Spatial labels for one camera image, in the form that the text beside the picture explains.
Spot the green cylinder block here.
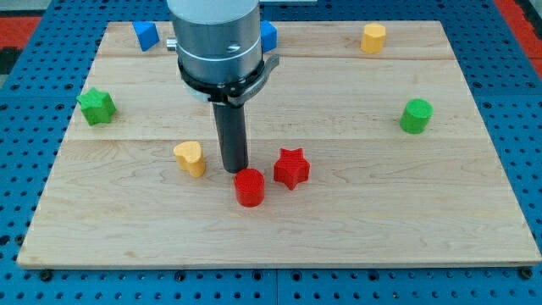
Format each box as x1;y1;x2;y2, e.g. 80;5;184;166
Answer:
399;98;434;134

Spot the wooden board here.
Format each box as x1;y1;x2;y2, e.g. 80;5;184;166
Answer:
17;21;541;269

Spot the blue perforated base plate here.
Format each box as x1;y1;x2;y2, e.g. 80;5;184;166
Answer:
1;0;541;304

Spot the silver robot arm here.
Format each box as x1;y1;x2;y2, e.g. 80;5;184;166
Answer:
167;0;279;108

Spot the red cylinder block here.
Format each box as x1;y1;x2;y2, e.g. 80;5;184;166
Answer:
234;168;265;208

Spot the yellow heart block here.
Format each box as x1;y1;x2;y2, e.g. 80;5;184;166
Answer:
173;141;206;178

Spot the blue triangle block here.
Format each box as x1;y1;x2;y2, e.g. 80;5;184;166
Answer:
132;21;160;52

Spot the yellow hexagon block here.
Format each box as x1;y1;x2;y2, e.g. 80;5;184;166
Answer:
360;23;386;53

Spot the green star block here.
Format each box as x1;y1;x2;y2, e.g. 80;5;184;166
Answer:
76;87;116;125

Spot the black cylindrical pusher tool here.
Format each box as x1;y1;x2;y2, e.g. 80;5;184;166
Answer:
213;103;248;174

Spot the red star block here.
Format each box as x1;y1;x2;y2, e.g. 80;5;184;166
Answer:
274;147;310;191

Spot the blue cube block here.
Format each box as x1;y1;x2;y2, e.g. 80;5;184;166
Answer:
260;20;278;53

